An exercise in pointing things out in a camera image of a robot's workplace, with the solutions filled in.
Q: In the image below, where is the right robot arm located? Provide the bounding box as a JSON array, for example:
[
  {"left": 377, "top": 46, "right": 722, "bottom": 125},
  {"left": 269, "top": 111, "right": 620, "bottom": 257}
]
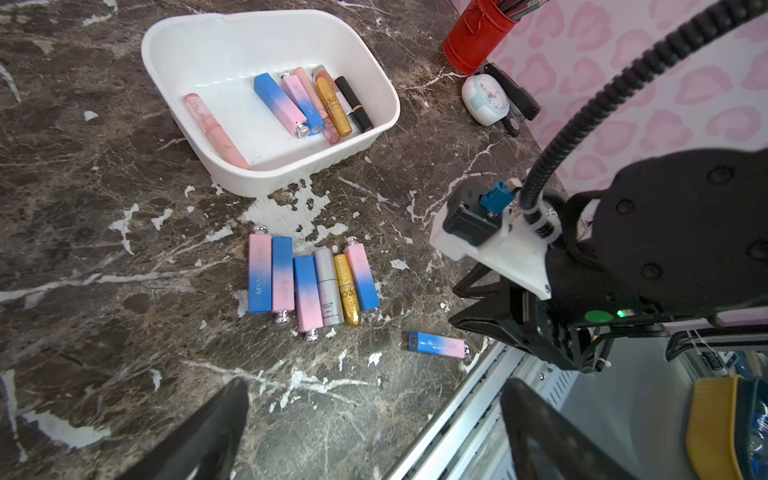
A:
[{"left": 430, "top": 1, "right": 767, "bottom": 373}]

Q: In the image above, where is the bundle of pencils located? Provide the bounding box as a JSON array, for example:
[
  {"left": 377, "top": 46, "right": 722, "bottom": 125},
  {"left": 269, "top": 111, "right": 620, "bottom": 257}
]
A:
[{"left": 497, "top": 0, "right": 548, "bottom": 22}]

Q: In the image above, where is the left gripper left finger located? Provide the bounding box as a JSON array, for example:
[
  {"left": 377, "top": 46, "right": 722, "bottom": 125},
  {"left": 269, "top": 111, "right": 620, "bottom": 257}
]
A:
[{"left": 121, "top": 377, "right": 249, "bottom": 479}]

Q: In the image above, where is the pink lip gloss tube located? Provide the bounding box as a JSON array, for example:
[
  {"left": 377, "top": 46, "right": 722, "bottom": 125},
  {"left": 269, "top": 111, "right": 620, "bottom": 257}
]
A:
[{"left": 183, "top": 93, "right": 251, "bottom": 170}]

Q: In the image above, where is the pink blue lipstick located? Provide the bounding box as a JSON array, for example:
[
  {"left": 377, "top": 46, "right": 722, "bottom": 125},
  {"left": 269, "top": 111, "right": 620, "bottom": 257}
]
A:
[
  {"left": 253, "top": 73, "right": 310, "bottom": 138},
  {"left": 272, "top": 236, "right": 295, "bottom": 324},
  {"left": 344, "top": 237, "right": 380, "bottom": 311},
  {"left": 407, "top": 332, "right": 469, "bottom": 359},
  {"left": 293, "top": 255, "right": 323, "bottom": 342},
  {"left": 248, "top": 226, "right": 272, "bottom": 314}
]

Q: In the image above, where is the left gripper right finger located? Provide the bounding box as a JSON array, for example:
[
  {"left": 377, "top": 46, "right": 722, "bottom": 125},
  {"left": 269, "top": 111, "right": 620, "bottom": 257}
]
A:
[{"left": 500, "top": 378, "right": 633, "bottom": 479}]

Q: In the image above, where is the white round clock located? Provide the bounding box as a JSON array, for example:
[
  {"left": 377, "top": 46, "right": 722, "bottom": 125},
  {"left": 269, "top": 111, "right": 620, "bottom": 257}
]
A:
[{"left": 461, "top": 74, "right": 510, "bottom": 126}]

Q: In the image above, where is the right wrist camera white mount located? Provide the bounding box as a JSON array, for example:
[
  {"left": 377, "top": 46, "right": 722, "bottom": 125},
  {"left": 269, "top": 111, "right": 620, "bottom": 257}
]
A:
[{"left": 430, "top": 178, "right": 561, "bottom": 300}]

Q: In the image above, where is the pink blue lipstick diagonal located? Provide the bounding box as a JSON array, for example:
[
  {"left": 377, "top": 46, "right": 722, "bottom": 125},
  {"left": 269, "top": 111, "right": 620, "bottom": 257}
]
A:
[{"left": 280, "top": 72, "right": 324, "bottom": 136}]

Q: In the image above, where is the gold glitter lipstick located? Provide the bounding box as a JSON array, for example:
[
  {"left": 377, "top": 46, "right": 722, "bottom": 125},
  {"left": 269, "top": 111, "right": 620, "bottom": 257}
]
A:
[{"left": 333, "top": 254, "right": 362, "bottom": 327}]

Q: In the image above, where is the black lipstick tube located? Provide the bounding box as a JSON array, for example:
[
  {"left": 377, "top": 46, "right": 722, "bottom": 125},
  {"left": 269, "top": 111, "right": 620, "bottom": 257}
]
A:
[{"left": 335, "top": 76, "right": 374, "bottom": 132}]

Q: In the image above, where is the yellow tool outside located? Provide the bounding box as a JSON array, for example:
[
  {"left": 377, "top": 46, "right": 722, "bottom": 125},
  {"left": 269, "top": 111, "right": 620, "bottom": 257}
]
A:
[{"left": 686, "top": 377, "right": 743, "bottom": 480}]

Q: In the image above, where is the pink blue lipstick bottom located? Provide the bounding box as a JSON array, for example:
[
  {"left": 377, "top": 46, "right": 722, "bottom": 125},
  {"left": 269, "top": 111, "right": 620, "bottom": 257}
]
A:
[{"left": 407, "top": 332, "right": 469, "bottom": 359}]

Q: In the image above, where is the silver lipstick tube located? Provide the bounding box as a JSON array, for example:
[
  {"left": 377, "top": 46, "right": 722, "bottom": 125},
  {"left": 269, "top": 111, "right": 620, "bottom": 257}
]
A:
[{"left": 312, "top": 248, "right": 344, "bottom": 327}]

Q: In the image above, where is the white plastic storage box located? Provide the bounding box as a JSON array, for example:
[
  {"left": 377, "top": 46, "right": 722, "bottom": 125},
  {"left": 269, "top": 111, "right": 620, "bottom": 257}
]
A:
[{"left": 141, "top": 10, "right": 400, "bottom": 198}]

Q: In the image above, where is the black stapler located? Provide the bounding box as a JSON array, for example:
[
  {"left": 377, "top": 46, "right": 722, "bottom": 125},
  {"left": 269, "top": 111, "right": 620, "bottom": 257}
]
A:
[{"left": 483, "top": 62, "right": 541, "bottom": 138}]

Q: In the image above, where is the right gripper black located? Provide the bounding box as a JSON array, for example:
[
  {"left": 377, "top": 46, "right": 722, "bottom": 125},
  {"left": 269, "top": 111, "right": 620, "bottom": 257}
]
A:
[{"left": 449, "top": 263, "right": 594, "bottom": 372}]

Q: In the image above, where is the red pencil cup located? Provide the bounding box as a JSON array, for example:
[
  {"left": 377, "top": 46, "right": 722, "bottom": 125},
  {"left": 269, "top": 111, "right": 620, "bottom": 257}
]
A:
[{"left": 442, "top": 0, "right": 518, "bottom": 75}]

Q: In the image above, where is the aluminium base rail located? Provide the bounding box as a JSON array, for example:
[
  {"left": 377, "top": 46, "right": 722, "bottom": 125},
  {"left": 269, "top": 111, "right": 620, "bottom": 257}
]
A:
[{"left": 384, "top": 342, "right": 577, "bottom": 479}]

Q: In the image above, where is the pink clear lip gloss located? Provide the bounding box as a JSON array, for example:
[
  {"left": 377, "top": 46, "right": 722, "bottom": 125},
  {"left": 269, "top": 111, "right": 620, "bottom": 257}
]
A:
[{"left": 293, "top": 67, "right": 341, "bottom": 145}]

